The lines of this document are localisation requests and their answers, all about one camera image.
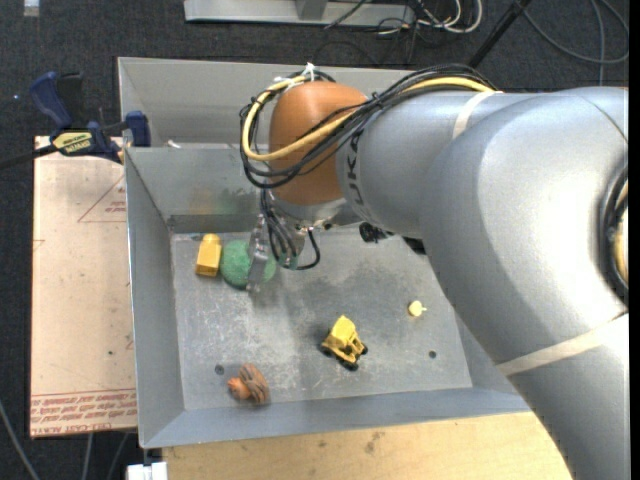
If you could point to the yellow toy truck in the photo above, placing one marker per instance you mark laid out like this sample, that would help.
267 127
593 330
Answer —
342 340

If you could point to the brown cardboard board red print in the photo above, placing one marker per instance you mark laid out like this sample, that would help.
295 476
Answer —
80 288

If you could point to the small pale yellow round piece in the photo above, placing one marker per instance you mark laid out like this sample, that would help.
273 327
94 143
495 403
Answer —
415 308

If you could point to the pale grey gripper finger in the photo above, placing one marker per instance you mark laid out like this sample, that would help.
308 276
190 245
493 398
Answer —
263 267
252 275

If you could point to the orange brown toy snail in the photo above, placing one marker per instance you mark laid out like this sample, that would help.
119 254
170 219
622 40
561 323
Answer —
250 383

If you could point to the green round sponge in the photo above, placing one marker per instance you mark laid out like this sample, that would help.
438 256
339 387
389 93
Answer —
235 265

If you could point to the yellow toy bottle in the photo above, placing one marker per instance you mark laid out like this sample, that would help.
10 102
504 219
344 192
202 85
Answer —
209 257

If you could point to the grey metal bin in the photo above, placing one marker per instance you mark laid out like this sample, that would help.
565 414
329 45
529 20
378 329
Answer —
300 318

